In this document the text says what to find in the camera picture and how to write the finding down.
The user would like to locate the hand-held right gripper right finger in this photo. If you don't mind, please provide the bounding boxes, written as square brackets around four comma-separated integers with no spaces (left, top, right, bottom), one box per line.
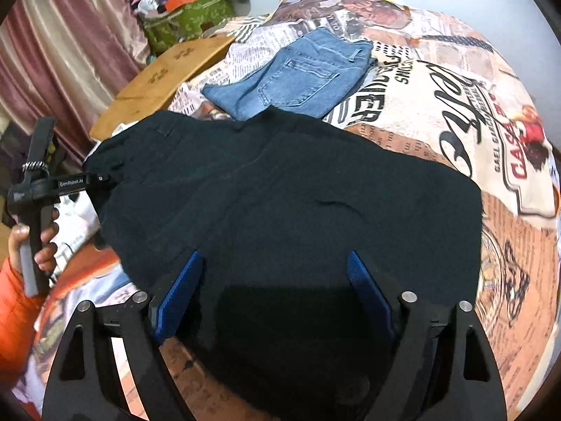
[345,250,507,421]

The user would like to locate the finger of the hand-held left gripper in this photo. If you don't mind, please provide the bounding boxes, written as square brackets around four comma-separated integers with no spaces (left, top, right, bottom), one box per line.
[89,171,122,189]

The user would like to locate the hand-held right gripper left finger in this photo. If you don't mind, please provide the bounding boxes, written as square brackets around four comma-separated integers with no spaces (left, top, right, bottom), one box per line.
[41,250,207,421]

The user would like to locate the black pants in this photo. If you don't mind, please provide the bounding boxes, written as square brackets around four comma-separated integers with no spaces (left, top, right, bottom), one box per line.
[83,106,484,421]

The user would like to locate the person's left hand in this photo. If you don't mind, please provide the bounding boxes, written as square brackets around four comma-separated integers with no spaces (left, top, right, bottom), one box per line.
[8,207,61,276]

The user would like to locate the wooden lap desk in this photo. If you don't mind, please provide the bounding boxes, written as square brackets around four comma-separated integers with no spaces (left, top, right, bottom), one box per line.
[90,34,236,142]

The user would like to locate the striped pink curtain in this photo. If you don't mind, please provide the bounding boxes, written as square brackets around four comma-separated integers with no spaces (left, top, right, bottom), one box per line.
[0,0,150,159]

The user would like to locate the green patterned bag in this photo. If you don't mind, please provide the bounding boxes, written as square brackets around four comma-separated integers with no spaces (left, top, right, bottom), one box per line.
[142,0,236,56]

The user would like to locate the striped printed cloth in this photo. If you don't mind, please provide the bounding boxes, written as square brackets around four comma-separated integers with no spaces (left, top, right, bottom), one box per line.
[206,14,269,43]

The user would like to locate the blue denim jeans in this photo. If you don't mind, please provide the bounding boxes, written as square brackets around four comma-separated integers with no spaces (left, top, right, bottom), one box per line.
[201,26,376,122]

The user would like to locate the printed blanket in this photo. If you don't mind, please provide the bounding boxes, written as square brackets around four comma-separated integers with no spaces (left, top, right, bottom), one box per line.
[13,0,561,421]

